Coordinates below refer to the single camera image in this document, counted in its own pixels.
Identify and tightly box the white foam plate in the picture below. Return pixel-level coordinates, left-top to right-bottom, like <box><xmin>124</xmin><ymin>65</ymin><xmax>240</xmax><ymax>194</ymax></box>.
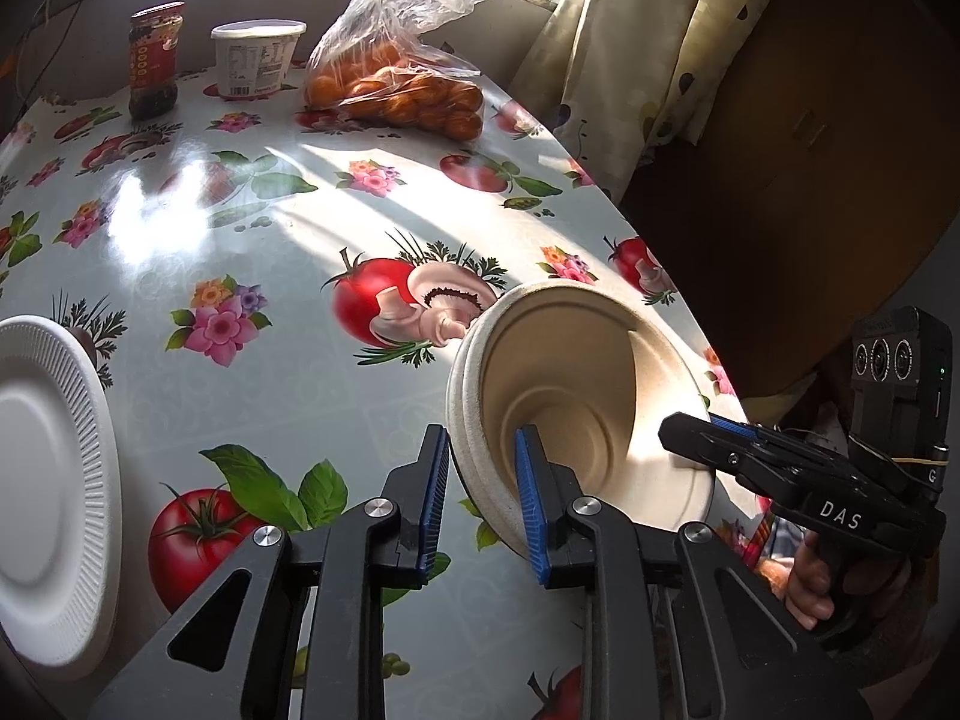
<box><xmin>0</xmin><ymin>315</ymin><xmax>123</xmax><ymax>667</ymax></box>

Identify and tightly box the person's right hand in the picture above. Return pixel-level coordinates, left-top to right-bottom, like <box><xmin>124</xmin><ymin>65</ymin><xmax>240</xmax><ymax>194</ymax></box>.
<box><xmin>784</xmin><ymin>536</ymin><xmax>835</xmax><ymax>631</ymax></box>

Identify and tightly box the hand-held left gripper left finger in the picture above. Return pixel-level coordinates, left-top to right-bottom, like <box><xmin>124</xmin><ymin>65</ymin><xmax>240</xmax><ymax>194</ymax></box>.
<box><xmin>90</xmin><ymin>424</ymin><xmax>452</xmax><ymax>720</ymax></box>

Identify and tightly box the clear plastic bag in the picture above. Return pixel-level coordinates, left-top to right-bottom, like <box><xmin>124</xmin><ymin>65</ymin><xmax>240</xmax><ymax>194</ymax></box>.
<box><xmin>304</xmin><ymin>0</ymin><xmax>497</xmax><ymax>142</ymax></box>

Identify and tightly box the patterned cream curtain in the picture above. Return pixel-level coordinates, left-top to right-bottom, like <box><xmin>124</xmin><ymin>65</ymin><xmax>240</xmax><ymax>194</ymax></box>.
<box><xmin>510</xmin><ymin>0</ymin><xmax>788</xmax><ymax>200</ymax></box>

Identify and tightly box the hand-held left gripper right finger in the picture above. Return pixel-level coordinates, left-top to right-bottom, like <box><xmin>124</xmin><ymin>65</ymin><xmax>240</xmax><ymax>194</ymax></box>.
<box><xmin>514</xmin><ymin>425</ymin><xmax>875</xmax><ymax>720</ymax></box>

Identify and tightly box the white plastic tub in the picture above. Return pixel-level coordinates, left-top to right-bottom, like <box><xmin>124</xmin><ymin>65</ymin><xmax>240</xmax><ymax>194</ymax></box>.
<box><xmin>211</xmin><ymin>20</ymin><xmax>308</xmax><ymax>98</ymax></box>

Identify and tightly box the printed tablecloth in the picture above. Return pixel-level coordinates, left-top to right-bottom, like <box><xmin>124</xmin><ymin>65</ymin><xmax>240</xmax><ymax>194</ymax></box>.
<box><xmin>0</xmin><ymin>67</ymin><xmax>773</xmax><ymax>720</ymax></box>

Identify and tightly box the large beige paper bowl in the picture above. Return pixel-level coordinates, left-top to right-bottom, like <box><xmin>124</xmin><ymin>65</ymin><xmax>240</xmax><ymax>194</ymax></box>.
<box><xmin>446</xmin><ymin>281</ymin><xmax>713</xmax><ymax>563</ymax></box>

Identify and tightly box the pile of oranges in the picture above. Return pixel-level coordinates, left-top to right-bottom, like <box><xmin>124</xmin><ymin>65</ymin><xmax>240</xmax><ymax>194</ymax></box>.
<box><xmin>306</xmin><ymin>45</ymin><xmax>485</xmax><ymax>142</ymax></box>

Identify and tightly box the red label sauce jar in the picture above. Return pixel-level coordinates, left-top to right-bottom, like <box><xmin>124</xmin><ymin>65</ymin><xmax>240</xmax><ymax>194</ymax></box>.
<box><xmin>127</xmin><ymin>1</ymin><xmax>186</xmax><ymax>121</ymax></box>

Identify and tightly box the brown wooden cabinet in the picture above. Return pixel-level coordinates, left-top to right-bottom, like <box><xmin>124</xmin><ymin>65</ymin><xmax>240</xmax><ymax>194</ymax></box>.
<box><xmin>622</xmin><ymin>0</ymin><xmax>960</xmax><ymax>398</ymax></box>

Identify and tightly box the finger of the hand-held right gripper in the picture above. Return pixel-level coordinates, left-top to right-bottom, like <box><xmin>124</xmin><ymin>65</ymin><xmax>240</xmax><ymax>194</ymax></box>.
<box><xmin>709</xmin><ymin>414</ymin><xmax>850</xmax><ymax>460</ymax></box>
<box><xmin>658</xmin><ymin>412</ymin><xmax>811</xmax><ymax>496</ymax></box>

